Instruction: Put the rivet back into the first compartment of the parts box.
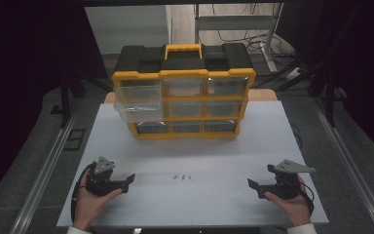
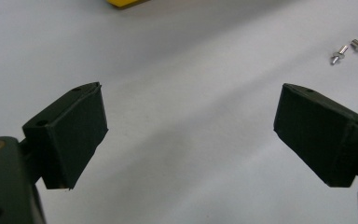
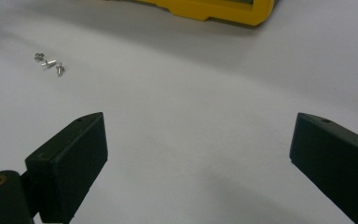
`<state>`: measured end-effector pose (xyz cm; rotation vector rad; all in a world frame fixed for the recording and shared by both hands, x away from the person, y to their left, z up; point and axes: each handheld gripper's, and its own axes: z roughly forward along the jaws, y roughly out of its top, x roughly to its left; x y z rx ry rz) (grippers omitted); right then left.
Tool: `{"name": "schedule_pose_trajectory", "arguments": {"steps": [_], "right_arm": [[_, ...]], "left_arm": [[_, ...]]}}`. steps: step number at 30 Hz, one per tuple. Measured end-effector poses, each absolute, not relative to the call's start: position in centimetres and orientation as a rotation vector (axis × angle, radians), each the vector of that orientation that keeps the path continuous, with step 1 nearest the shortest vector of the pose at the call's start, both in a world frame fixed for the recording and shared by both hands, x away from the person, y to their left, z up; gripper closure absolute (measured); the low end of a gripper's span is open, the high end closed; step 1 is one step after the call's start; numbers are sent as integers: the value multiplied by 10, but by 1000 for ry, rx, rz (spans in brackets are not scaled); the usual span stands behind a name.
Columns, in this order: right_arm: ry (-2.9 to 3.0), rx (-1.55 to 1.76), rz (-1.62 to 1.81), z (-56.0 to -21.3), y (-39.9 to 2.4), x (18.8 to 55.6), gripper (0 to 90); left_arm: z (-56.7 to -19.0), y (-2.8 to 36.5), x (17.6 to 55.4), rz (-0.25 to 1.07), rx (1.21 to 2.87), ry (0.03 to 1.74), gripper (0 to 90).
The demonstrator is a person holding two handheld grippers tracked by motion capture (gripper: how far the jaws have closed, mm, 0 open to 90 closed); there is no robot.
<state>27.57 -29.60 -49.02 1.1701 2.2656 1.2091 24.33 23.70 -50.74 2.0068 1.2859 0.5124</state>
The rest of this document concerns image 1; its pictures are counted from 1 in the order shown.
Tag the yellow and black drawer organizer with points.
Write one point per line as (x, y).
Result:
(181, 73)

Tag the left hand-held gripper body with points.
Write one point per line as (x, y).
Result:
(101, 182)

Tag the person's right hand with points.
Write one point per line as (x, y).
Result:
(292, 208)

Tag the person's left hand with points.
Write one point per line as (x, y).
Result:
(89, 204)

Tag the black metal stand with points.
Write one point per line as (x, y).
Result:
(329, 94)
(65, 97)

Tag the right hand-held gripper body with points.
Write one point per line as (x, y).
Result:
(287, 185)

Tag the grey metal desk frame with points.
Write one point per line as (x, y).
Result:
(237, 22)

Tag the aluminium floor rail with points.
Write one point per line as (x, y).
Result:
(354, 172)
(42, 175)

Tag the clear plastic drawer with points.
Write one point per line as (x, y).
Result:
(138, 97)

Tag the white cabinet panel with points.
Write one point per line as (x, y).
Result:
(126, 29)

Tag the white power strip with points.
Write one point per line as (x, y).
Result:
(293, 73)

